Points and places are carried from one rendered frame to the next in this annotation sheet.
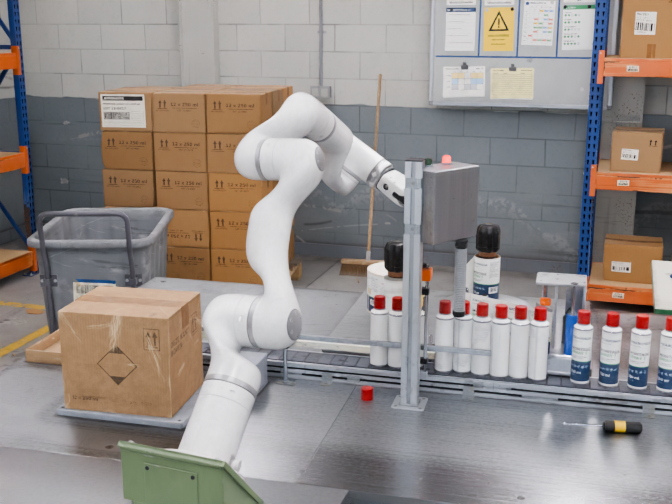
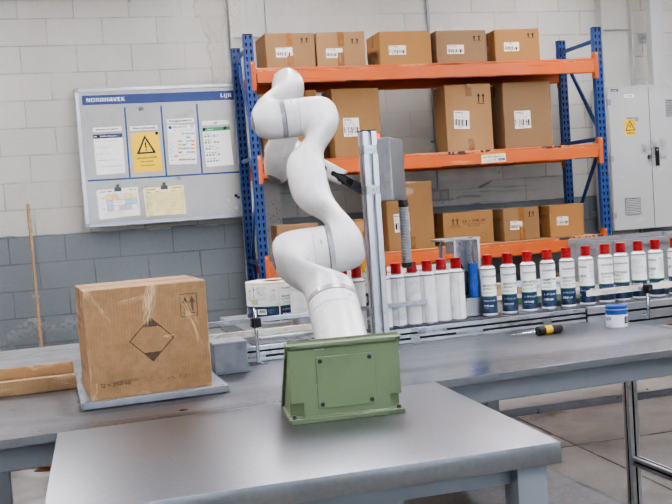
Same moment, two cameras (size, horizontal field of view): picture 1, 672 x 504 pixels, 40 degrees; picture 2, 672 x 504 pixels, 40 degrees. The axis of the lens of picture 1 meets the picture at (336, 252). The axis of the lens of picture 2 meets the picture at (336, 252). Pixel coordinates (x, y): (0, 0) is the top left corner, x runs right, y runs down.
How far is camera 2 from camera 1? 147 cm
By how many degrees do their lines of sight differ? 34
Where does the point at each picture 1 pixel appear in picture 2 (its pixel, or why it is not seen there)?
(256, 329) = (339, 248)
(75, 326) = (103, 305)
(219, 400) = (345, 302)
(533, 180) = not seen: hidden behind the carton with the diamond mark
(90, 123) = not seen: outside the picture
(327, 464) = not seen: hidden behind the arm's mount
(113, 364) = (147, 339)
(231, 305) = (305, 234)
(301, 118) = (300, 85)
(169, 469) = (344, 355)
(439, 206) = (393, 167)
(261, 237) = (313, 175)
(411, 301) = (376, 255)
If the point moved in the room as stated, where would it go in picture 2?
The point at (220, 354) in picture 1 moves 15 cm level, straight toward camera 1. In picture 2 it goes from (321, 270) to (364, 270)
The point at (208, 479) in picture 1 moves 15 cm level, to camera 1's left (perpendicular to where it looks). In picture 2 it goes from (384, 354) to (324, 365)
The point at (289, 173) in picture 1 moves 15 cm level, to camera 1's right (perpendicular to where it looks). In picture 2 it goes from (321, 121) to (369, 120)
